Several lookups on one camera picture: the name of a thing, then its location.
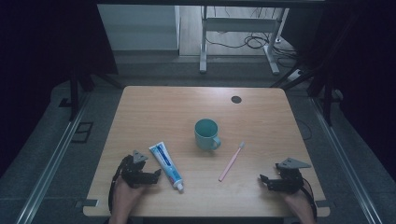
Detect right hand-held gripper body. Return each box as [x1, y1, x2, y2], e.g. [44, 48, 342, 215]
[274, 157, 313, 195]

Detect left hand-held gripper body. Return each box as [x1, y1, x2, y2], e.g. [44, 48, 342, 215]
[120, 149, 151, 189]

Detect white and blue toothpaste tube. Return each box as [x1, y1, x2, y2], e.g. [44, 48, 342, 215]
[148, 141, 185, 194]

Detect pink toothbrush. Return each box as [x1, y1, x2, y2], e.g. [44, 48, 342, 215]
[218, 141, 246, 183]

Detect teal cup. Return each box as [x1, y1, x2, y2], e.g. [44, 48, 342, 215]
[193, 118, 222, 152]

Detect person's left hand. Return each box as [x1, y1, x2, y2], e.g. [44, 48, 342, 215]
[110, 177, 146, 218]

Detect person's right hand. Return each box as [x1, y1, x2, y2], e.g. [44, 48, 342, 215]
[280, 188, 316, 219]

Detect black metal stand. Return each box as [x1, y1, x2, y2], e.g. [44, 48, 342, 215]
[68, 66, 125, 122]
[270, 60, 345, 127]

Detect white power strip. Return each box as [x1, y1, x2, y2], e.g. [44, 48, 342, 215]
[287, 69, 304, 82]

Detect dark curtain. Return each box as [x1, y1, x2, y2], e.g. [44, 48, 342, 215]
[0, 0, 120, 176]
[281, 0, 396, 175]

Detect white cabinet panel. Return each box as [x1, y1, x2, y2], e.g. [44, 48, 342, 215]
[97, 4, 181, 51]

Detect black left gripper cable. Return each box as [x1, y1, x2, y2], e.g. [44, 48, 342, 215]
[107, 157, 127, 216]

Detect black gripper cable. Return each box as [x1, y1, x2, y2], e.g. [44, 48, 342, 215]
[299, 176, 318, 220]
[107, 157, 127, 216]

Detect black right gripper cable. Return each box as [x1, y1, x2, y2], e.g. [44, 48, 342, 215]
[299, 176, 318, 220]

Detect thin black floor cable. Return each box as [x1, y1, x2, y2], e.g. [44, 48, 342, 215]
[295, 118, 313, 141]

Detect metal floor rail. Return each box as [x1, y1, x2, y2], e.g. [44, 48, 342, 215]
[310, 96, 375, 224]
[15, 92, 92, 224]

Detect black floor frame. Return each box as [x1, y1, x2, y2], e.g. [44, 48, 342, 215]
[70, 121, 94, 145]

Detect black floor cables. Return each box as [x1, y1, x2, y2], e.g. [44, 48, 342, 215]
[205, 7, 301, 68]

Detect white desk frame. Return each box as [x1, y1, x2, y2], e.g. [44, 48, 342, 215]
[199, 6, 290, 76]

